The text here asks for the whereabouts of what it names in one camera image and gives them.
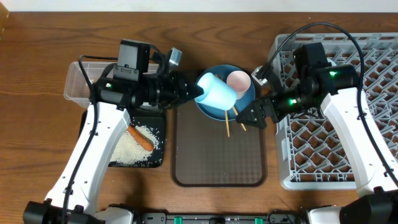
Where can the orange carrot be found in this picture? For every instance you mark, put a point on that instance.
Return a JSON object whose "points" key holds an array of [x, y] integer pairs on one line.
{"points": [[140, 139]]}

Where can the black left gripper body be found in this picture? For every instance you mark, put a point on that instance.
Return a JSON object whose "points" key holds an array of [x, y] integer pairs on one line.
{"points": [[171, 89]]}

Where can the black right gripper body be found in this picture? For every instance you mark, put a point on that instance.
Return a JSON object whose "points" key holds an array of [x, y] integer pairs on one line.
{"points": [[276, 106]]}

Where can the spilled white rice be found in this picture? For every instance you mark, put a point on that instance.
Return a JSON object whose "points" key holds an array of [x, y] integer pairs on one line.
{"points": [[128, 153]]}

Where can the light blue cup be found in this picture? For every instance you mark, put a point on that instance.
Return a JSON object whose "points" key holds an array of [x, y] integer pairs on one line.
{"points": [[216, 93]]}

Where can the clear plastic bin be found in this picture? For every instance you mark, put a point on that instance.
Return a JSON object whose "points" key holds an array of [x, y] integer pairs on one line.
{"points": [[76, 88]]}

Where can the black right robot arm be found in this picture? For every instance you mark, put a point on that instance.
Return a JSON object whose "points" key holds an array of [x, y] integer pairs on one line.
{"points": [[334, 90]]}

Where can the pink cup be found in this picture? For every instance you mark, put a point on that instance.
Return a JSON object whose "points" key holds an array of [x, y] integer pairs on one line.
{"points": [[240, 82]]}

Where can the grey dishwasher rack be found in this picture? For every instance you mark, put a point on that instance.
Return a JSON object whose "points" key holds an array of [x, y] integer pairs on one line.
{"points": [[309, 152]]}

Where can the black plastic tray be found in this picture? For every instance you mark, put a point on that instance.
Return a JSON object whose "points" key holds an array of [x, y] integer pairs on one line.
{"points": [[154, 122]]}

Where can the dark blue plate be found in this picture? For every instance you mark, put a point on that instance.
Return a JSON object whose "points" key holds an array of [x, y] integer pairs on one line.
{"points": [[221, 72]]}

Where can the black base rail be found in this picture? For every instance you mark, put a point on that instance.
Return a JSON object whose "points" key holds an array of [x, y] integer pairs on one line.
{"points": [[217, 218]]}

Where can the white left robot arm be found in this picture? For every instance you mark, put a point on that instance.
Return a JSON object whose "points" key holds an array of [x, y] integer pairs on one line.
{"points": [[74, 197]]}

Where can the brown serving tray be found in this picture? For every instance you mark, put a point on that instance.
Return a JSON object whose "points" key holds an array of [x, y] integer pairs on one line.
{"points": [[204, 156]]}

